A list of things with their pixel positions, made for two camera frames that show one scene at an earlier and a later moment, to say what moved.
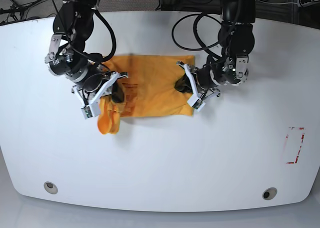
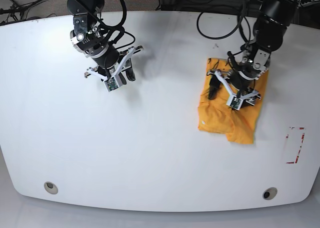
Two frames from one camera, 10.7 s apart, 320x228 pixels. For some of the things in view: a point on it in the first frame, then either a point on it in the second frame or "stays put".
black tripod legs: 15,9 stays put
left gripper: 105,89 → 114,69
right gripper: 198,81 → 238,86
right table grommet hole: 269,193 stays put
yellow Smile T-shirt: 149,89 → 240,125
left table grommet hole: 50,188 stays put
